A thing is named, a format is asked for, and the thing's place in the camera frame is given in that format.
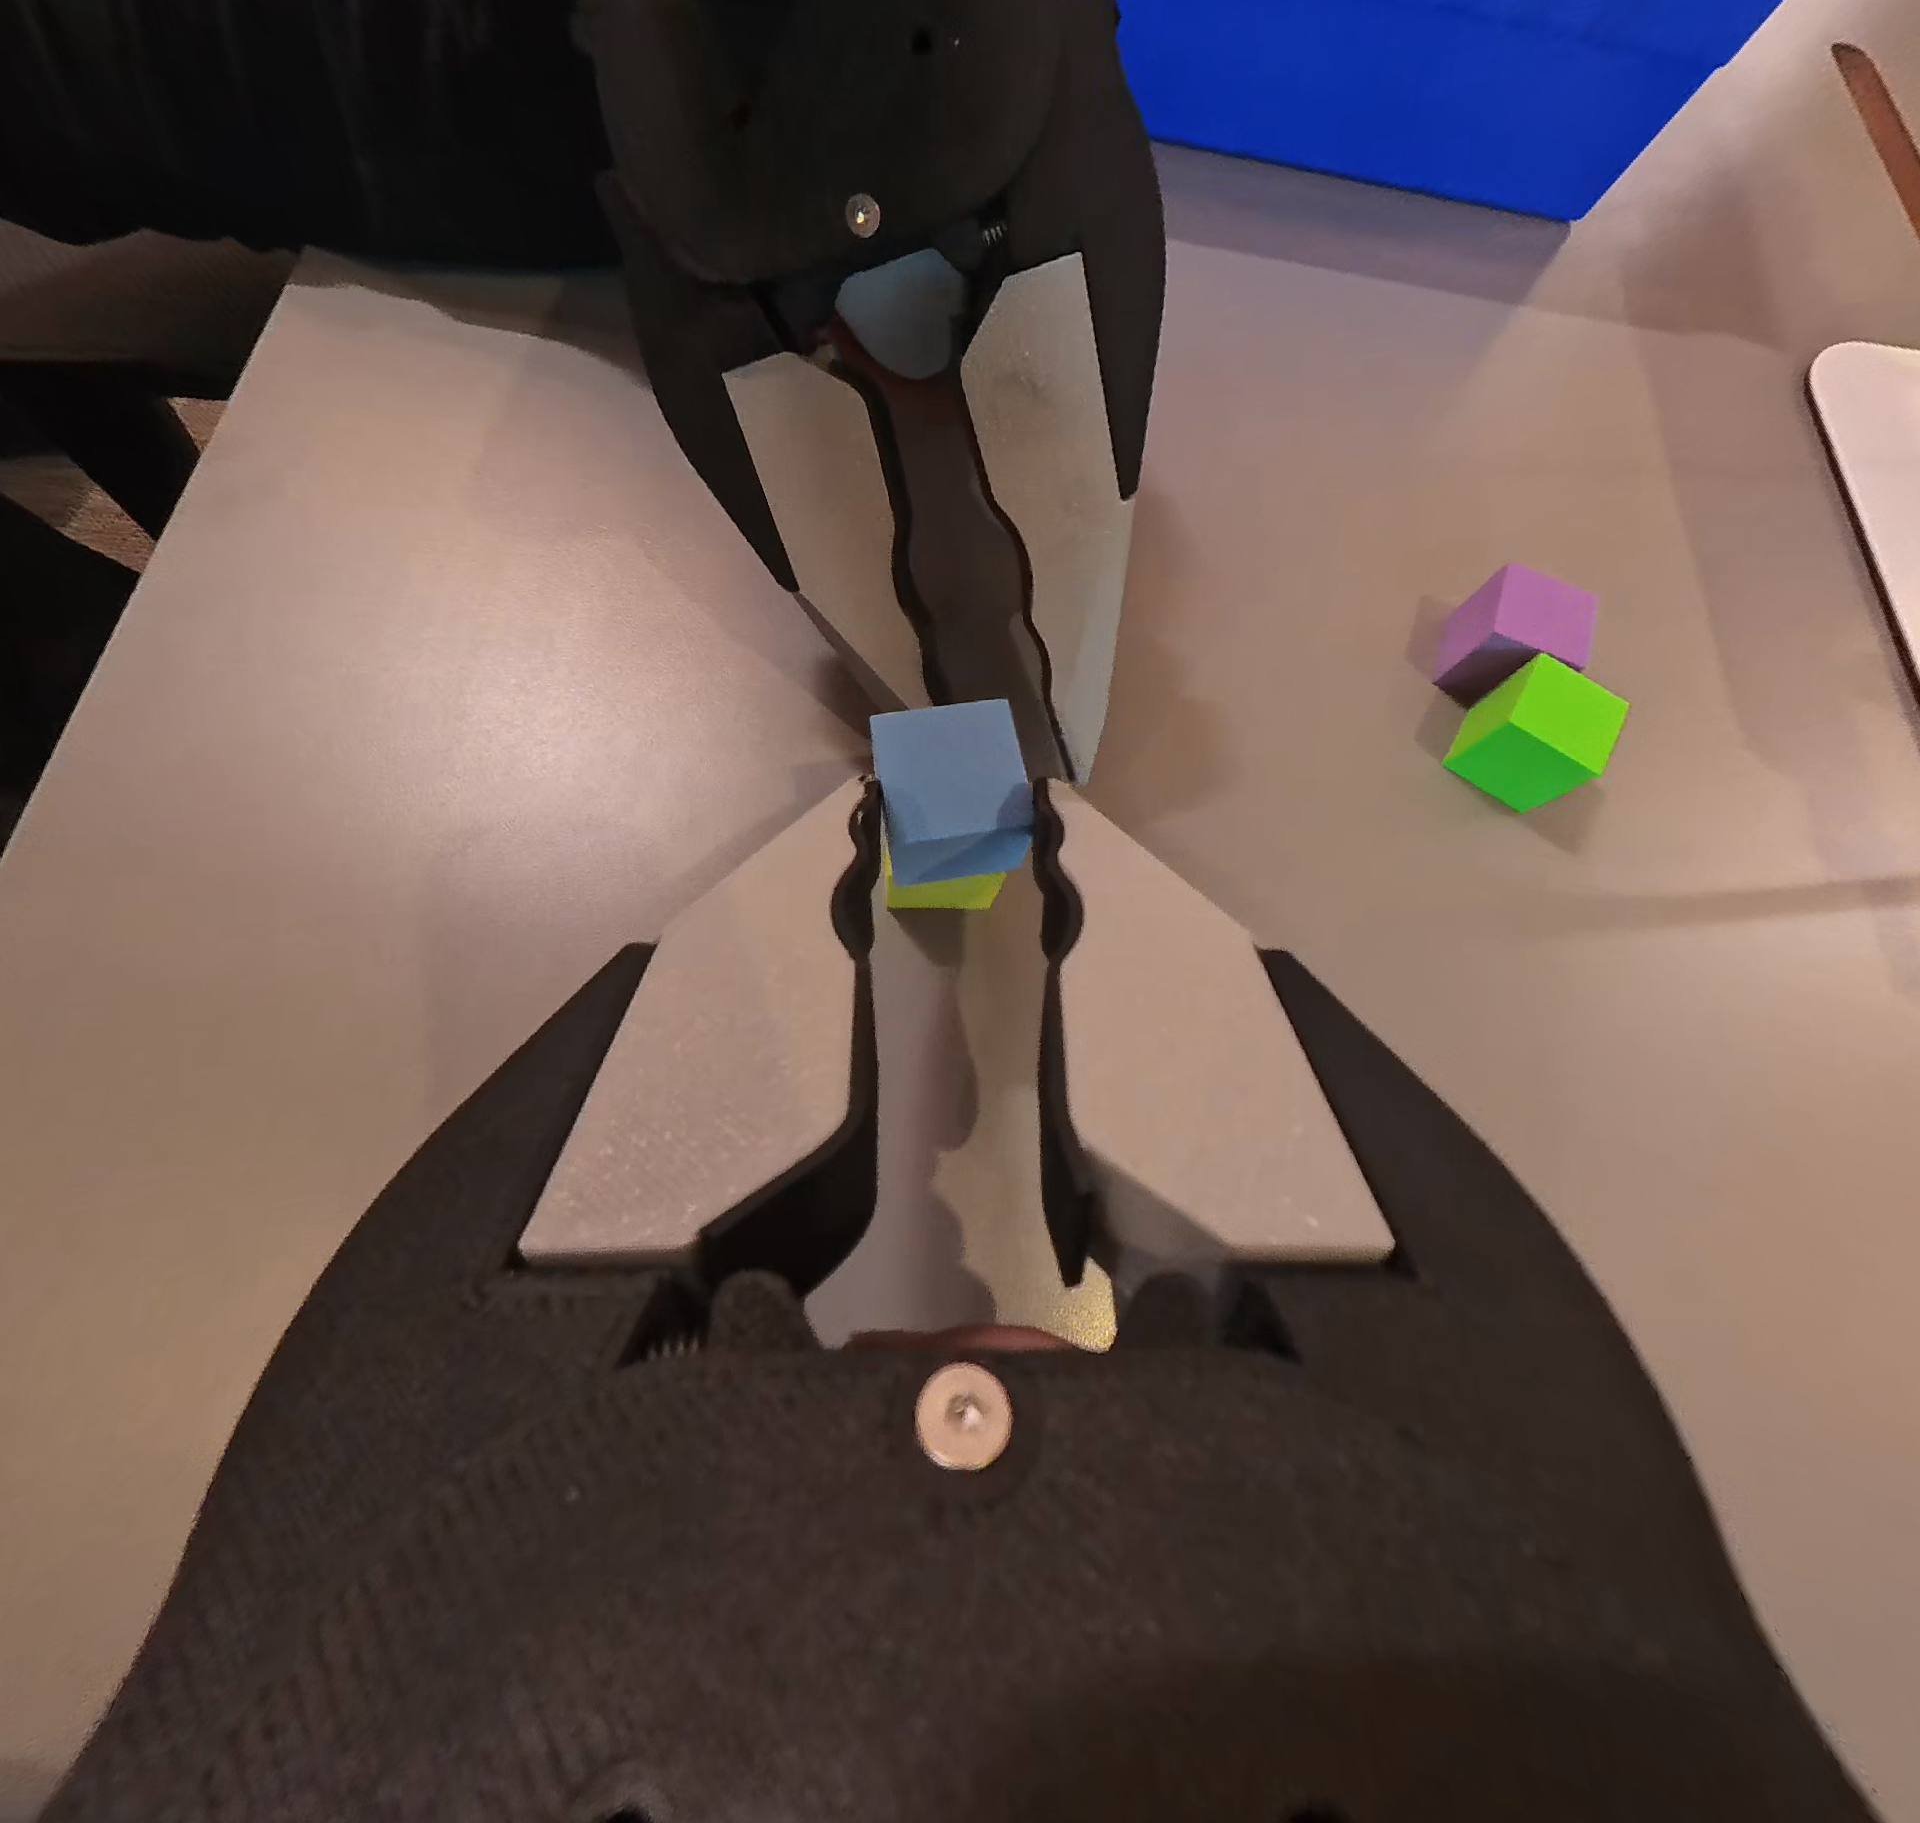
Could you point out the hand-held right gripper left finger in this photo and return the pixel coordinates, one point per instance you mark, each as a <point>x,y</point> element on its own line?
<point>692,1088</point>

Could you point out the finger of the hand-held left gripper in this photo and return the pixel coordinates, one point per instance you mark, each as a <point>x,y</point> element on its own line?
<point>1058,471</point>
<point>813,488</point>

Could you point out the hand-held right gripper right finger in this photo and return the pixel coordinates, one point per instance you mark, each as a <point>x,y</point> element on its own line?
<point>1217,1105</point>

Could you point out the yellow foam cube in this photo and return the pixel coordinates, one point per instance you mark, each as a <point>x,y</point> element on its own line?
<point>944,895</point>

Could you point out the light blue foam cube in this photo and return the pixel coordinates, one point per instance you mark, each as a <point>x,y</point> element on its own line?
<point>944,780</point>

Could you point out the green foam cube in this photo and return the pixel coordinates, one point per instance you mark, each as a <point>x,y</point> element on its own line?
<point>1531,744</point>

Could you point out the purple foam cube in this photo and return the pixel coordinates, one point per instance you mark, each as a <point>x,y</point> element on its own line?
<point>1516,617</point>

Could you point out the blue plastic bin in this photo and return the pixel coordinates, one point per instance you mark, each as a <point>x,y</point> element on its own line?
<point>1424,55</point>

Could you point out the white document stand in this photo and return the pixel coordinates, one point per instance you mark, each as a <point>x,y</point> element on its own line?
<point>1885,471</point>

